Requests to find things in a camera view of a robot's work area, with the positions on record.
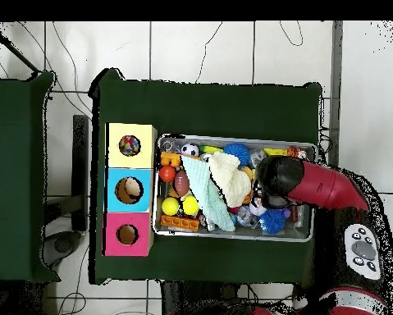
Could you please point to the mint green knitted cloth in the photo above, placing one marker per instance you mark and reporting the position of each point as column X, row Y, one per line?
column 202, row 187

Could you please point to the cream knitted cloth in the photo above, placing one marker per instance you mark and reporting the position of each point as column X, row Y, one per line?
column 230, row 180

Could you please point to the white cloth with colourful spots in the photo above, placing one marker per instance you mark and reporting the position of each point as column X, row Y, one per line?
column 129, row 145

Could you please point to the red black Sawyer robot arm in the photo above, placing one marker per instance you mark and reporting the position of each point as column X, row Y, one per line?
column 327, row 187

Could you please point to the wooden box with three holes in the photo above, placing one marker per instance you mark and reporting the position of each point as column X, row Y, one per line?
column 140, row 157

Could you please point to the metal mesh bin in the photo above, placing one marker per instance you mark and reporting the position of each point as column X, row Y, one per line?
column 189, row 233

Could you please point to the brown toy football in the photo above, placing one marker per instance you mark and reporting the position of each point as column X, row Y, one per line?
column 182, row 183

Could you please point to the small soccer ball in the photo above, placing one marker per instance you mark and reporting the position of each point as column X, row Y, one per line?
column 190, row 150

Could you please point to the orange toy building brick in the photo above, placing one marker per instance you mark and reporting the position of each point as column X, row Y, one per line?
column 171, row 159

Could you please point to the orange ball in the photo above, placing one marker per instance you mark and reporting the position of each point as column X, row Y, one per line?
column 167, row 173

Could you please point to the large yellow ball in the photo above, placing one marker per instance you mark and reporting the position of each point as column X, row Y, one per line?
column 191, row 205

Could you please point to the small yellow ball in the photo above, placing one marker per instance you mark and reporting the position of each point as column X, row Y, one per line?
column 170, row 206

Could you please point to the blue spiky ball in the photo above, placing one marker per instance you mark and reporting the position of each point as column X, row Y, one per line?
column 271, row 221
column 238, row 152

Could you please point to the orange ribbed toy block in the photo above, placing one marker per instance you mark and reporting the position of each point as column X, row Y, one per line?
column 179, row 223

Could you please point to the dark green tablecloth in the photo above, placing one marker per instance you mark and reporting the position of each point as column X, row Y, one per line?
column 215, row 108

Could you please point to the dark green side table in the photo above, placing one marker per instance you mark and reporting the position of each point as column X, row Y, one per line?
column 15, row 147

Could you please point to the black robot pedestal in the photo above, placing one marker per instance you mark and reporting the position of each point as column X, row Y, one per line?
column 196, row 302

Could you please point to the grey metal rail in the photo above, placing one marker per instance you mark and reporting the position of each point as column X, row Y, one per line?
column 336, row 65

